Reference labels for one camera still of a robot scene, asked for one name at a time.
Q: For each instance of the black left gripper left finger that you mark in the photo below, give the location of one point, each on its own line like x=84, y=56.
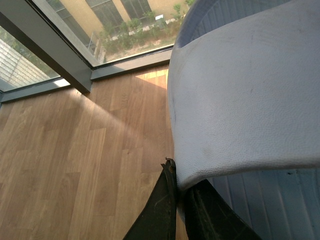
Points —
x=157, y=221

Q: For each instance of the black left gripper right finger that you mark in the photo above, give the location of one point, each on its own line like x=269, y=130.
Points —
x=208, y=216

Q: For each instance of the light blue slipper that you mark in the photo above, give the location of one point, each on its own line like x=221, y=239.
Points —
x=244, y=102

